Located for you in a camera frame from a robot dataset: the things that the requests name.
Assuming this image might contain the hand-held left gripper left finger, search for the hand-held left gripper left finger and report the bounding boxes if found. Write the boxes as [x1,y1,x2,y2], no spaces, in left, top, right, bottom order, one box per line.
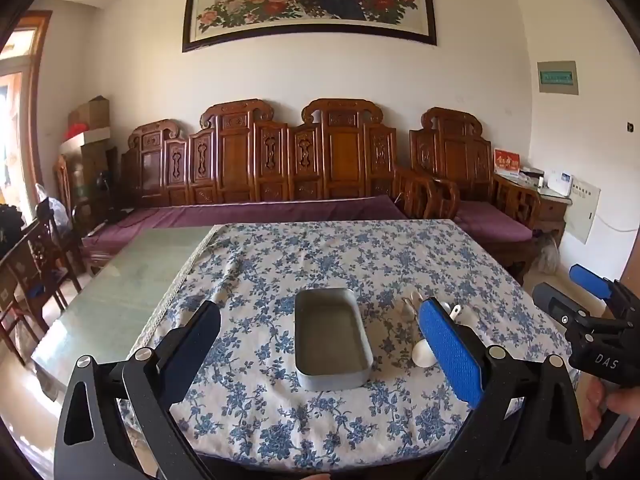
[54,301,222,480]

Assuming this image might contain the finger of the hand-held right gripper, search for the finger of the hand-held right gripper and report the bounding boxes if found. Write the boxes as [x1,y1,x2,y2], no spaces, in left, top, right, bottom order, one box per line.
[532,282,631,341]
[569,263,626,311]

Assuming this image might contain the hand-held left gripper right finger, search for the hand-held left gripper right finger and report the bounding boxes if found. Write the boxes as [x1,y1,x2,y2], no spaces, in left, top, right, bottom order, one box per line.
[417,297,587,480]

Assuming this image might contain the grey metal tray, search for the grey metal tray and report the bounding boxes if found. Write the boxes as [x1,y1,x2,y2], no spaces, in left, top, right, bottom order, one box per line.
[294,287,373,391]

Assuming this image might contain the person's right hand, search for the person's right hand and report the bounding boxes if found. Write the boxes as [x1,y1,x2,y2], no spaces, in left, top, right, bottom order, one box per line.
[581,377,640,442]

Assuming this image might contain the white plastic bag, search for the white plastic bag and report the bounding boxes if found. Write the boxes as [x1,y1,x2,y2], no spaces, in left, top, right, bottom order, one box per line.
[535,232,563,276]

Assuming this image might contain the wooden side table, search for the wooden side table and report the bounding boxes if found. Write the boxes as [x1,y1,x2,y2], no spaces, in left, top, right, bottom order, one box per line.
[492,170,573,235]

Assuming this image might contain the white telephone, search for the white telephone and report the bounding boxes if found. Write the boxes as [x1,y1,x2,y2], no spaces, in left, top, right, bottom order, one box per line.
[542,171,573,196]

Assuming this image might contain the small purple seat cushion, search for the small purple seat cushion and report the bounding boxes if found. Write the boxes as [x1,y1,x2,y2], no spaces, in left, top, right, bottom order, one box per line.
[452,201,533,243]

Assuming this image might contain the blue floral tablecloth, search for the blue floral tablecloth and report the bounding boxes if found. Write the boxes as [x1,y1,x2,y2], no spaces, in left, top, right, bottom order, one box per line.
[117,219,583,473]

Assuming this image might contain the red card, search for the red card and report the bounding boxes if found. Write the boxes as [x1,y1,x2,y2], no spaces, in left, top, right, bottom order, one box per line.
[494,148,521,176]

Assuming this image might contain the long purple seat cushion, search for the long purple seat cushion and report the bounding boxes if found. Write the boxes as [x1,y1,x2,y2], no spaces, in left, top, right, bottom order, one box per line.
[82,194,408,261]

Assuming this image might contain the carved wooden armchair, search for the carved wooden armchair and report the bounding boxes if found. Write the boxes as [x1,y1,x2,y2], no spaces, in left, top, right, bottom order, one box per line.
[395,107,543,273]

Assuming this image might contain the carved wooden sofa bench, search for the carved wooden sofa bench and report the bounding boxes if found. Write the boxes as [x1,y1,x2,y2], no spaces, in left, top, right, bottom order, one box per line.
[80,98,461,271]

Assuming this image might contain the clear plastic bag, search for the clear plastic bag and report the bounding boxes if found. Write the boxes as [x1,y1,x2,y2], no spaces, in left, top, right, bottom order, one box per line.
[32,182,73,236]

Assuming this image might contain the stacked brown boxes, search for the stacked brown boxes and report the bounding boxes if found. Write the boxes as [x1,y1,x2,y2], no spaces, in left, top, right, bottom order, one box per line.
[75,142,118,196]

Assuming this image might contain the flat white box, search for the flat white box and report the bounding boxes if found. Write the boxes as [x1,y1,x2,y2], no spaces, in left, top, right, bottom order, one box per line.
[60,127,112,153]

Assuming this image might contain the brown cardboard box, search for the brown cardboard box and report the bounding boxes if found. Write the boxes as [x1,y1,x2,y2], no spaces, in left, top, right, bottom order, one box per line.
[69,96,111,133]

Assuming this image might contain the framed floral painting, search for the framed floral painting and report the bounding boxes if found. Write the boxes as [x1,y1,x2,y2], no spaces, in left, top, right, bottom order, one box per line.
[181,0,437,53]

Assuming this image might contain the green wall sign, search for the green wall sign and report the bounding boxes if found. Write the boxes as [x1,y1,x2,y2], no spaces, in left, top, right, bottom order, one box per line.
[537,60,579,96]

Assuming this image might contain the wooden door frame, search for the wooden door frame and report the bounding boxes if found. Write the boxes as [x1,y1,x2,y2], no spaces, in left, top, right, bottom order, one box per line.
[0,10,53,221]

